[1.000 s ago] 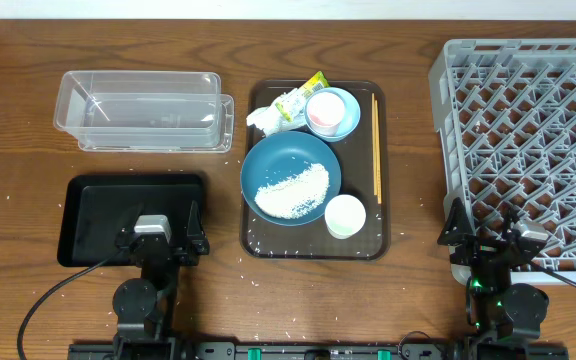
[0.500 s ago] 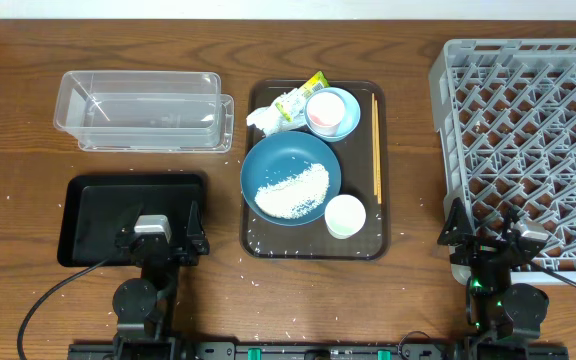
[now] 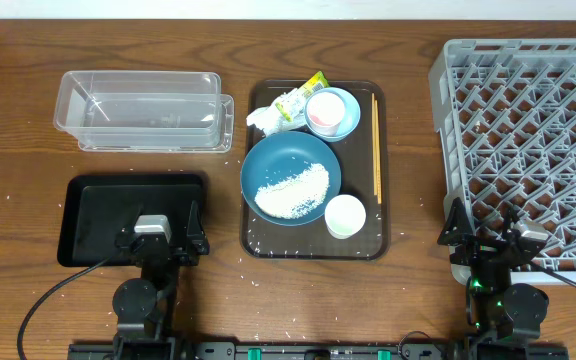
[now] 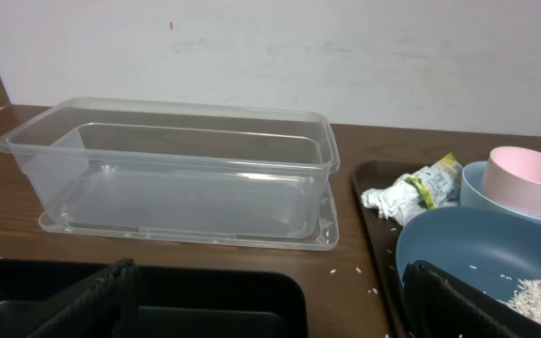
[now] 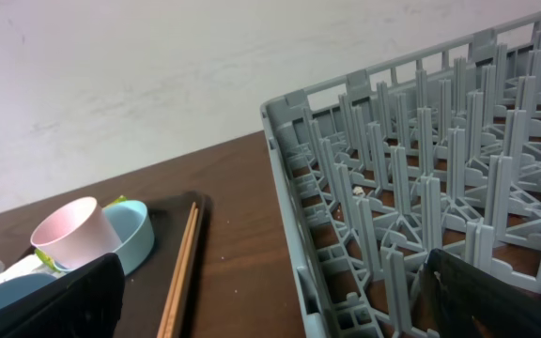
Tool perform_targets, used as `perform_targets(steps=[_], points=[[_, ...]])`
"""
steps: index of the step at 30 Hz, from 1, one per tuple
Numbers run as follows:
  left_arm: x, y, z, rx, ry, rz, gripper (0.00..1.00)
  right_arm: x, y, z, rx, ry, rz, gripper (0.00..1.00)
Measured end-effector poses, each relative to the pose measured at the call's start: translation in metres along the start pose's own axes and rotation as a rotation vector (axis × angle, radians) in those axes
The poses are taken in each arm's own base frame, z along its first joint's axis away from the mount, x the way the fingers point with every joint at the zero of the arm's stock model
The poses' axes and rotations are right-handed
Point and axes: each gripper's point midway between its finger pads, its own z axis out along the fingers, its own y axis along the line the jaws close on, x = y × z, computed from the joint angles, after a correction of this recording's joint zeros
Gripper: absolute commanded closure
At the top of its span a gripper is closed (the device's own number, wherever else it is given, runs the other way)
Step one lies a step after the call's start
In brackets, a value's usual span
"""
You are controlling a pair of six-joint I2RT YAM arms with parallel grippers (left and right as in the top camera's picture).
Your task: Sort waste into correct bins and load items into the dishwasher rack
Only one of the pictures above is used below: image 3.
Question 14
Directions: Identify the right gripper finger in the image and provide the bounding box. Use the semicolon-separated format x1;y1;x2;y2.
439;198;474;239
502;206;520;240

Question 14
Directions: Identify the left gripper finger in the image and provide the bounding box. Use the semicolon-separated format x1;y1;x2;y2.
186;201;206;244
119;204;143;235

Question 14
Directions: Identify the pile of white rice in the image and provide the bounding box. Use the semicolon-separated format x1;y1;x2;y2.
254;163;330;220

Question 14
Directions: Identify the dark blue plate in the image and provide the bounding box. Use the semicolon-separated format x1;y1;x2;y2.
240;131;341;226

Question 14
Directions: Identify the white green cup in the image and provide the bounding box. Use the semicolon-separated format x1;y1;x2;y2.
324;194;367;239

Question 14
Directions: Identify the brown serving tray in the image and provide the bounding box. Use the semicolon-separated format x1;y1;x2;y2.
240;80;390;261

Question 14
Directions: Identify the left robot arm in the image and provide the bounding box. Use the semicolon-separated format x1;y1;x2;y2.
112;200;210;343

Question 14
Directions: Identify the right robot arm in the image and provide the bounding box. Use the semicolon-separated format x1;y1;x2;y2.
437;198;549;344

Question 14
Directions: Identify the grey dishwasher rack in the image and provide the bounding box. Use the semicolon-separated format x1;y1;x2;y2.
428;38;576;285

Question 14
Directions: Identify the black plastic tray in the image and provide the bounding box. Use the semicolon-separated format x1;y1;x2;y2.
57;174;205;267

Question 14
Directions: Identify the clear plastic bin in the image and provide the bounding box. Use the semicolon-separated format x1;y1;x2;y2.
53;70;223;151

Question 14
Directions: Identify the wooden chopstick right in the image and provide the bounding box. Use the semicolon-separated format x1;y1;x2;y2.
374;98;382;205

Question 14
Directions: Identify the wooden chopstick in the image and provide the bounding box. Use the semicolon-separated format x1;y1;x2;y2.
374;98;382;205
370;93;378;197

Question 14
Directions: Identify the wooden chopstick left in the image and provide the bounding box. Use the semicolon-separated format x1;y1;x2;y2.
370;93;378;197

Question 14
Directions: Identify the crumpled white green wrapper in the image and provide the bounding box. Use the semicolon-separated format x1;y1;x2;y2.
246;71;329;137

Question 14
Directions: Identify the light blue small bowl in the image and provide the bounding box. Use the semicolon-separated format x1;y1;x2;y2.
305;87;361;142

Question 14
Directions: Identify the pink white cup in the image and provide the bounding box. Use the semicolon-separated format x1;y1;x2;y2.
306;91;346;136

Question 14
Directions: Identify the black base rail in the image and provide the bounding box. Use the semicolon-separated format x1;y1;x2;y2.
66;340;569;360

